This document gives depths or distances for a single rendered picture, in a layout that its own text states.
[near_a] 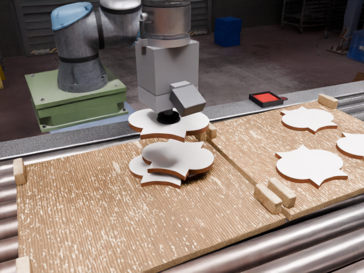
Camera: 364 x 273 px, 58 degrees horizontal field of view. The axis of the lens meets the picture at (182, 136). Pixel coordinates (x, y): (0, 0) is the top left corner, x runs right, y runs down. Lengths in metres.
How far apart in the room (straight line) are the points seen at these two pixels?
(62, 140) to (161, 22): 0.47
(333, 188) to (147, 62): 0.41
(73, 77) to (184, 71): 0.54
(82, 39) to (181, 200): 0.57
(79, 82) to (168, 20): 0.55
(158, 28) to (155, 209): 0.30
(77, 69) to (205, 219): 0.62
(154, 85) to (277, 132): 0.41
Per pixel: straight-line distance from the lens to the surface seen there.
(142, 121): 0.59
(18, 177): 0.69
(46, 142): 0.87
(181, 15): 0.51
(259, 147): 0.77
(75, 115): 1.02
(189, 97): 0.52
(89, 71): 1.02
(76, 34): 0.99
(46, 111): 1.00
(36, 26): 5.26
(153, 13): 0.51
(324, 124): 0.89
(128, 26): 0.99
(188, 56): 0.54
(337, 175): 0.71
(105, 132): 0.87
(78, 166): 0.72
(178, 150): 0.67
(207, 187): 0.63
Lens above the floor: 1.32
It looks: 29 degrees down
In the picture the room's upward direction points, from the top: straight up
